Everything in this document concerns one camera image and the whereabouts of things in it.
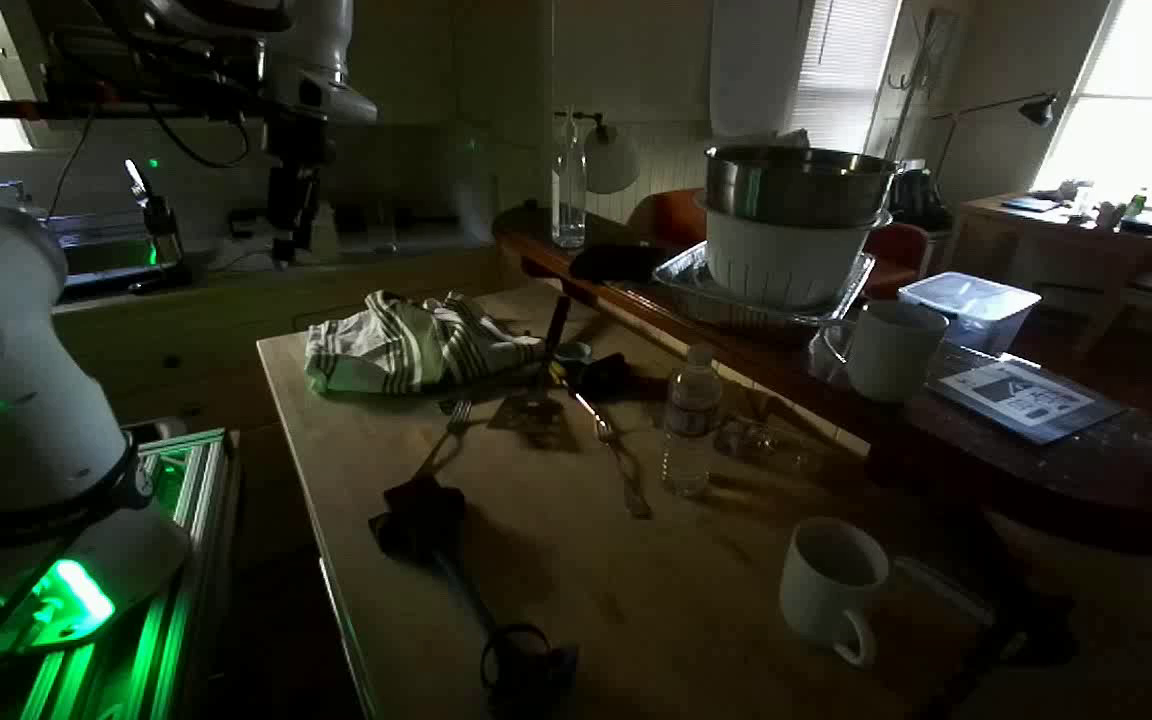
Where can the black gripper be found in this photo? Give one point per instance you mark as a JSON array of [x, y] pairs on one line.
[[296, 159]]

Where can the white green striped towel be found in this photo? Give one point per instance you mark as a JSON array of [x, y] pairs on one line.
[[396, 344]]

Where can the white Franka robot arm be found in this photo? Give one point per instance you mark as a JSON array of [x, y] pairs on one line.
[[18, 344]]

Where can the black stand with green light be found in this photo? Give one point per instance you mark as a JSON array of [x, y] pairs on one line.
[[152, 215]]

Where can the beige cabinet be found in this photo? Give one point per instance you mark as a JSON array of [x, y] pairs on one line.
[[449, 107]]

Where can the tall clear glass bottle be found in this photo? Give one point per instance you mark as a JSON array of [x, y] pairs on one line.
[[568, 184]]

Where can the small black tripod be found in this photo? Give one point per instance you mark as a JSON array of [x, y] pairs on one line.
[[554, 350]]

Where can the grey serving plate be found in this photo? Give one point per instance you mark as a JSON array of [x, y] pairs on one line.
[[686, 283]]

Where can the clear plastic water bottle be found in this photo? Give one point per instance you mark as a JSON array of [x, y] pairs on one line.
[[690, 424]]

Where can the white round pot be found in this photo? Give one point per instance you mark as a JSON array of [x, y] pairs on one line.
[[778, 260]]

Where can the white window curtain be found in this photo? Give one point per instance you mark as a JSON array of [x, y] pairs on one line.
[[755, 67]]

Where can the large white mug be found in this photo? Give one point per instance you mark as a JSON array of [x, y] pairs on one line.
[[884, 355]]

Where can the red chair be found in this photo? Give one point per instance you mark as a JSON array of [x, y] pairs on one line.
[[896, 251]]

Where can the small white mug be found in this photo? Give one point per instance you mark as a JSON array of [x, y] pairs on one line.
[[826, 586]]

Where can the clear plastic lidded container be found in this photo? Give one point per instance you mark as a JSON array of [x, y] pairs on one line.
[[970, 307]]

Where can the black desk lamp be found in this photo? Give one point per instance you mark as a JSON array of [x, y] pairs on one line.
[[1035, 107]]

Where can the wooden desk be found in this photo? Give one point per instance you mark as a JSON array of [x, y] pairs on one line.
[[1068, 226]]

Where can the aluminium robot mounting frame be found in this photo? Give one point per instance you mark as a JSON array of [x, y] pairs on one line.
[[136, 624]]

